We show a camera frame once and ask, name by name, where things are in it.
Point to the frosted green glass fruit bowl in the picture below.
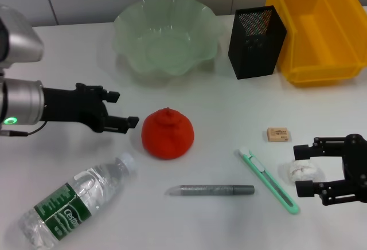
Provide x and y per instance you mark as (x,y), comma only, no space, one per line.
(166,40)

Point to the white paper ball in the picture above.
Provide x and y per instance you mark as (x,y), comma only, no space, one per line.
(304,169)

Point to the mint green utility knife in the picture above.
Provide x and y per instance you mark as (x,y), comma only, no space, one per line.
(268,178)

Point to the grey marker pen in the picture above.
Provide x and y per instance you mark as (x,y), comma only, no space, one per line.
(209,190)

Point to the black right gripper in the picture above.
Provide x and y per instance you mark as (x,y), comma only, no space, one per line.
(357,161)

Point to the beige eraser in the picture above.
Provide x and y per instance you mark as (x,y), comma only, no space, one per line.
(277,134)

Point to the clear water bottle green label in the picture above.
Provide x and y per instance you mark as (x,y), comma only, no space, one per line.
(74,198)

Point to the red tomato-shaped object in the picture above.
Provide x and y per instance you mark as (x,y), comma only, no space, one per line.
(167,135)

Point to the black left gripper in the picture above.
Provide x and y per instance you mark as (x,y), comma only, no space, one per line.
(71,106)

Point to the yellow plastic bin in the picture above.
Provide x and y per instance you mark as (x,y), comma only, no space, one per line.
(324,43)

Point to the black mesh pen holder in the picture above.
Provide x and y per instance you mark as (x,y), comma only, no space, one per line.
(255,52)

